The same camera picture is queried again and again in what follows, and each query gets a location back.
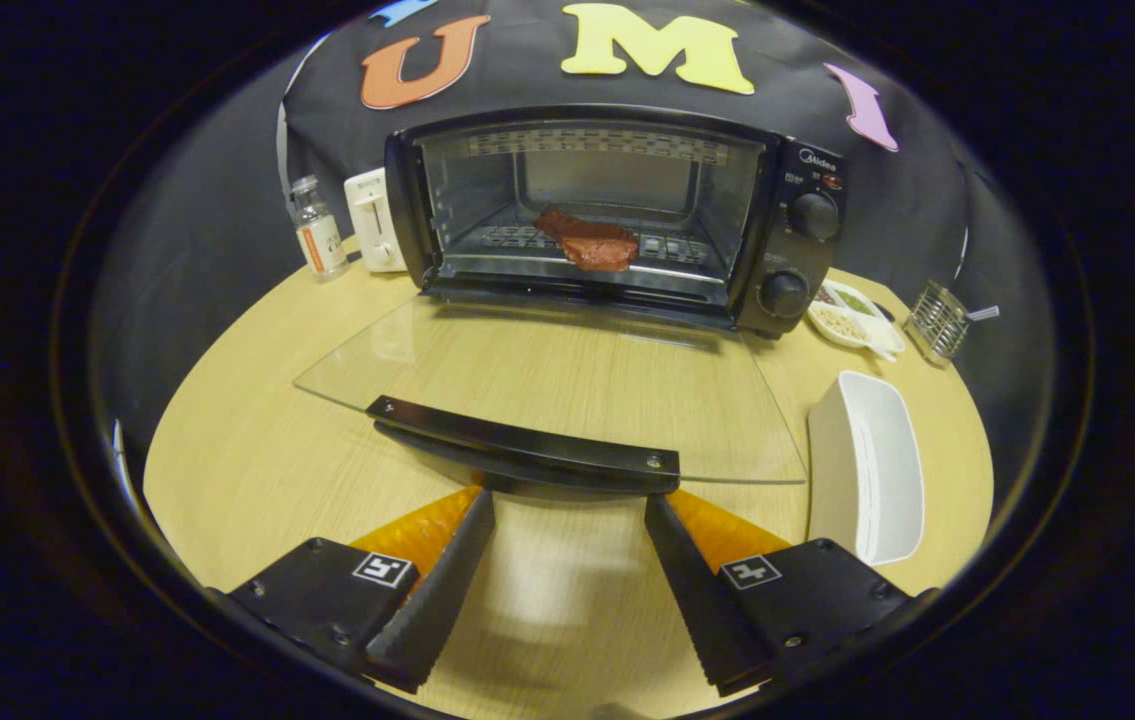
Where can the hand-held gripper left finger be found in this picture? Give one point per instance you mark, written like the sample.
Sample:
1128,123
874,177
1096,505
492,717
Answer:
442,600

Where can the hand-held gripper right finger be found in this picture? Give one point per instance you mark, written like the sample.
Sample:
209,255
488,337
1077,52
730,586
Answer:
697,600

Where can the black toaster oven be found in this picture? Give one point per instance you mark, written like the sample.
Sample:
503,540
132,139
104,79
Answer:
797,260

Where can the red meat slice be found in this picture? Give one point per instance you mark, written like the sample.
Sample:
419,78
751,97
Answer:
592,243

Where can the white pop-up toaster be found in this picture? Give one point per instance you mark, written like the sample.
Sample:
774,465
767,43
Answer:
374,225

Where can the small white ribbed tray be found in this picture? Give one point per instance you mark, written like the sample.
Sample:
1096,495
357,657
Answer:
872,470

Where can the white divided tray of beans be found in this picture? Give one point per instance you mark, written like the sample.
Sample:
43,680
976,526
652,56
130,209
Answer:
852,320

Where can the small clear bottle orange label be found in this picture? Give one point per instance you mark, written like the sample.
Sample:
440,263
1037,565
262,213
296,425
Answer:
317,232

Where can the striped straw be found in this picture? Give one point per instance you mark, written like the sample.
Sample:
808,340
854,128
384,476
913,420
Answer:
983,313

